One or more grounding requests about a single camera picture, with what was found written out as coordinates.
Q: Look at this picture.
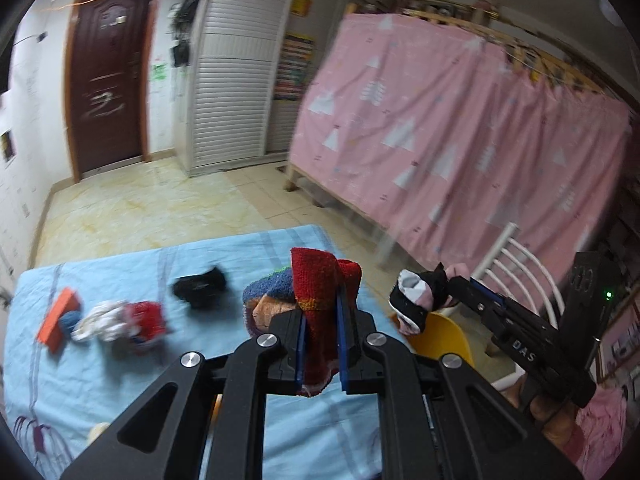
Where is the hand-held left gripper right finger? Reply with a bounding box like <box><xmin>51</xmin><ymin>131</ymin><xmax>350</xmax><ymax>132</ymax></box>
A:
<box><xmin>335</xmin><ymin>299</ymin><xmax>584</xmax><ymax>480</ymax></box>

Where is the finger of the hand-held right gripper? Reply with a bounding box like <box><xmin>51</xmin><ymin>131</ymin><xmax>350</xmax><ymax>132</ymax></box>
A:
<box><xmin>446</xmin><ymin>276</ymin><xmax>502</xmax><ymax>322</ymax></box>
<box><xmin>469</xmin><ymin>278</ymin><xmax>507</xmax><ymax>307</ymax></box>

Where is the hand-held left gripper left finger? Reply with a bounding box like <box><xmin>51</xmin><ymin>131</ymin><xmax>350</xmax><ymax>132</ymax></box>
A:
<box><xmin>60</xmin><ymin>310</ymin><xmax>307</xmax><ymax>480</ymax></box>

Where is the black white pink sock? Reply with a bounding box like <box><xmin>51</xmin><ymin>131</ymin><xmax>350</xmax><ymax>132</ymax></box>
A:
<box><xmin>389</xmin><ymin>262</ymin><xmax>472</xmax><ymax>337</ymax></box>

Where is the yellow plastic basin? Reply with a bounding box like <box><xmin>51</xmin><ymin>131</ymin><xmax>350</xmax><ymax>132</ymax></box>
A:
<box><xmin>390</xmin><ymin>310</ymin><xmax>476</xmax><ymax>370</ymax></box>

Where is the red knitted sock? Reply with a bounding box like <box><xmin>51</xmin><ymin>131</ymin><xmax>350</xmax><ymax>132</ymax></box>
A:
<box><xmin>290</xmin><ymin>246</ymin><xmax>363</xmax><ymax>400</ymax></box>

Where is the person's right hand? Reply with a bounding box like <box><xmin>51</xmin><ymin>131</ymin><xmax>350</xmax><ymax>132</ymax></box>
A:
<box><xmin>517</xmin><ymin>377</ymin><xmax>578</xmax><ymax>443</ymax></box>

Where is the white metal chair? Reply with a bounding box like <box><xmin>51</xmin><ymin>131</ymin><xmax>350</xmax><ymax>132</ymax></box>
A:
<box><xmin>470</xmin><ymin>222</ymin><xmax>572</xmax><ymax>333</ymax></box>

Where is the blue and orange fuzzy sock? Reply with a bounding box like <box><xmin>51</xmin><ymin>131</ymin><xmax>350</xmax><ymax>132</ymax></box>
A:
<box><xmin>242</xmin><ymin>265</ymin><xmax>301</xmax><ymax>339</ymax></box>

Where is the black cloth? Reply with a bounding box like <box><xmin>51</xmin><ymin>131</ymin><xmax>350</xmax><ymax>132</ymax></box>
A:
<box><xmin>172</xmin><ymin>266</ymin><xmax>229</xmax><ymax>310</ymax></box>

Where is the red striped sock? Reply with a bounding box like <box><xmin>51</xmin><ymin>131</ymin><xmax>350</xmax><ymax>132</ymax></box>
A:
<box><xmin>122</xmin><ymin>301</ymin><xmax>169</xmax><ymax>347</ymax></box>

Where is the pink printed curtain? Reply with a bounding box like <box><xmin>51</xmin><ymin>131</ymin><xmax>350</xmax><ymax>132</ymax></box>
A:
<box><xmin>290</xmin><ymin>12</ymin><xmax>633</xmax><ymax>286</ymax></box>

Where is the white patterned sock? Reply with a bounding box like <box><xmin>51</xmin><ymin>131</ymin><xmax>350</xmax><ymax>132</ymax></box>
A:
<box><xmin>70</xmin><ymin>300</ymin><xmax>132</xmax><ymax>344</ymax></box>

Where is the blue yarn ball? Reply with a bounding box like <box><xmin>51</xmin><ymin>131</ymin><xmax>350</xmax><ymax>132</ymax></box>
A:
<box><xmin>60</xmin><ymin>310</ymin><xmax>84</xmax><ymax>337</ymax></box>

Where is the orange box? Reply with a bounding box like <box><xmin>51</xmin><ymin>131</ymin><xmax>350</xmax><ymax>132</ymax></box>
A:
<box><xmin>37</xmin><ymin>287</ymin><xmax>84</xmax><ymax>354</ymax></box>

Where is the white louvered wardrobe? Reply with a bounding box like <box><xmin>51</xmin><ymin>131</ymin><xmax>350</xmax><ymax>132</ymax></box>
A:
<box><xmin>185</xmin><ymin>0</ymin><xmax>351</xmax><ymax>178</ymax></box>

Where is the dark red door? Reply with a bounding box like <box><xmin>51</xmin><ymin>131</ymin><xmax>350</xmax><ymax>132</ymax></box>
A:
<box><xmin>65</xmin><ymin>0</ymin><xmax>169</xmax><ymax>184</ymax></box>

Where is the black hanging bag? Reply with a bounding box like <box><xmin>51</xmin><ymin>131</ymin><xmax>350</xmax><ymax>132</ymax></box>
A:
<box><xmin>169</xmin><ymin>0</ymin><xmax>206</xmax><ymax>68</ymax></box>

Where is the colourful wall chart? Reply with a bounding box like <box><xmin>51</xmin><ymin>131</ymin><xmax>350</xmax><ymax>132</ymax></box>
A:
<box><xmin>273</xmin><ymin>33</ymin><xmax>317</xmax><ymax>104</ymax></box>

